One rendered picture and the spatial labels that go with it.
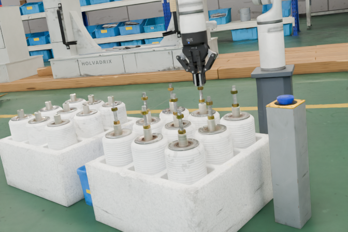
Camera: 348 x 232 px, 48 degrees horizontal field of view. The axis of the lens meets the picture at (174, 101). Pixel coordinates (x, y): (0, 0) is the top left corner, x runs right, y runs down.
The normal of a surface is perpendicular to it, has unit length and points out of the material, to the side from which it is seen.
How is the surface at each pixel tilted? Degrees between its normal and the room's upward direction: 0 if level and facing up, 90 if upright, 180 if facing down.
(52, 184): 90
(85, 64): 90
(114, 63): 90
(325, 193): 0
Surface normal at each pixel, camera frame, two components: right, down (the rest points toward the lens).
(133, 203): -0.65, 0.26
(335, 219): -0.13, -0.96
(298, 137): 0.75, 0.06
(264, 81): -0.34, 0.26
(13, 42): 0.93, -0.04
